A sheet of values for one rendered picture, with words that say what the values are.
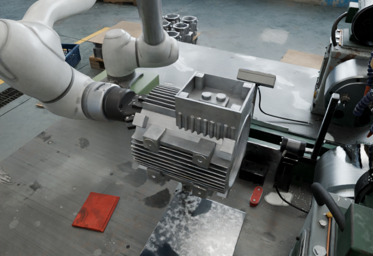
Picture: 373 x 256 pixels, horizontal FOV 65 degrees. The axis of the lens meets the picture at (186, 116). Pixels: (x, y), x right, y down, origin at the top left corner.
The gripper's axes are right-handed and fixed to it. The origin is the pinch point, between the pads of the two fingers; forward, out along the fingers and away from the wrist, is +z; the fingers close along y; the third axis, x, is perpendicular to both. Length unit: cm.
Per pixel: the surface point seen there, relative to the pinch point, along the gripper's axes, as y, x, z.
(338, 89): 75, 33, 29
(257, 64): 141, 57, -18
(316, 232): -1.7, 24.2, 25.1
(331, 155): 29.4, 29.4, 27.5
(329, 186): 16.7, 29.0, 27.7
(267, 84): 74, 33, 1
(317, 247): -5.4, 23.5, 25.5
